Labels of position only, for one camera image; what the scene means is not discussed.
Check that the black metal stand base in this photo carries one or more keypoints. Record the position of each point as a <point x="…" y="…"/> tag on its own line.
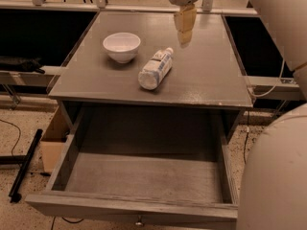
<point x="23" y="161"/>

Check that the open grey top drawer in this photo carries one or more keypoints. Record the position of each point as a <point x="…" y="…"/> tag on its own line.
<point x="181" y="180"/>

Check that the white ceramic bowl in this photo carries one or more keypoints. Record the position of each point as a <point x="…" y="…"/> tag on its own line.
<point x="122" y="47"/>

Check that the cardboard box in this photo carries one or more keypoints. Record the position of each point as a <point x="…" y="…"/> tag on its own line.
<point x="53" y="140"/>

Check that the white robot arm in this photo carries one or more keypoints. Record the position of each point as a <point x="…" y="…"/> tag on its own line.
<point x="273" y="193"/>

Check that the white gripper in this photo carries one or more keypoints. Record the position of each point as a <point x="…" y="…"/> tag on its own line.
<point x="185" y="20"/>

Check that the black cloth on rail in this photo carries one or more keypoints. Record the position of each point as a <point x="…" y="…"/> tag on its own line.
<point x="21" y="64"/>

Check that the blue white plastic bottle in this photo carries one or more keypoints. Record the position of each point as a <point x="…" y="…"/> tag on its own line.
<point x="156" y="69"/>

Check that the metal drawer knob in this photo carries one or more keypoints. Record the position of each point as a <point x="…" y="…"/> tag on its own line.
<point x="139" y="222"/>

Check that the grey wooden cabinet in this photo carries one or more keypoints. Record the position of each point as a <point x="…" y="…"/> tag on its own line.
<point x="205" y="76"/>

